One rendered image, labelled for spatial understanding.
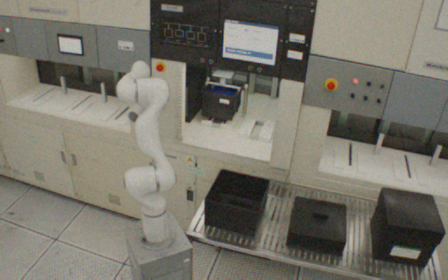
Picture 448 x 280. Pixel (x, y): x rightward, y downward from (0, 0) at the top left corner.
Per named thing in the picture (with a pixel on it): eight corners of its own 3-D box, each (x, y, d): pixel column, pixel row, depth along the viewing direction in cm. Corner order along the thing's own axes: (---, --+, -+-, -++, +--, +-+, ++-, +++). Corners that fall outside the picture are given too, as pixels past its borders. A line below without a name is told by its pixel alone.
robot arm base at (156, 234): (144, 255, 175) (141, 227, 166) (132, 228, 189) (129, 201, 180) (180, 243, 183) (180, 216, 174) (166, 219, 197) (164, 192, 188)
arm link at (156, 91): (141, 189, 173) (175, 185, 177) (143, 197, 161) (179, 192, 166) (130, 79, 164) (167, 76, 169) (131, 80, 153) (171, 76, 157)
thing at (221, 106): (199, 120, 260) (200, 76, 243) (208, 107, 277) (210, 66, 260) (234, 127, 254) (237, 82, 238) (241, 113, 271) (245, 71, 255)
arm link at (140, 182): (168, 215, 173) (166, 175, 161) (128, 220, 169) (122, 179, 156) (164, 199, 183) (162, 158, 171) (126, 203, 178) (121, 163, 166)
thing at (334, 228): (285, 246, 185) (289, 227, 178) (291, 208, 209) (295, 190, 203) (343, 256, 180) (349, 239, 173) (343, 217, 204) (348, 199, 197)
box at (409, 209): (372, 260, 178) (388, 224, 165) (367, 221, 202) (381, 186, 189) (427, 269, 173) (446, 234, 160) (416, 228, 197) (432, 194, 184)
